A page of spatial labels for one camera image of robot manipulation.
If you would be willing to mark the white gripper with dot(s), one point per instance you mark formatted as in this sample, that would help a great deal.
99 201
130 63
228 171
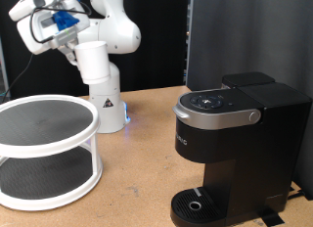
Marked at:
31 41

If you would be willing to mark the white ceramic mug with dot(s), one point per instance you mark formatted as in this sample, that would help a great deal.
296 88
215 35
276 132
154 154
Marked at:
93 64

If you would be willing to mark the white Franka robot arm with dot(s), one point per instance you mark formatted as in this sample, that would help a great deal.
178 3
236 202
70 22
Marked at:
104 99

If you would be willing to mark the black Keurig coffee machine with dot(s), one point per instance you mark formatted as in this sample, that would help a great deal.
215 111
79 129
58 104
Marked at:
260 155

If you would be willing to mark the white two-tier turntable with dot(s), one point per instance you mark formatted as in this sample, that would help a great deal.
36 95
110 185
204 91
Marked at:
32 129

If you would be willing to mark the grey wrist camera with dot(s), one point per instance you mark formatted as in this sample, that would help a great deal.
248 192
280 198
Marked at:
63 37

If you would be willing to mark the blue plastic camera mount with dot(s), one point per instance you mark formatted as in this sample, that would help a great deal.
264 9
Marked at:
63 20

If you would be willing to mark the grey metal post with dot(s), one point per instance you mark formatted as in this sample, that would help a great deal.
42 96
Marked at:
2 67

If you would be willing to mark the perforated metal frame post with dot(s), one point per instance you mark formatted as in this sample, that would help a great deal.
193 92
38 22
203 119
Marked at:
188 41

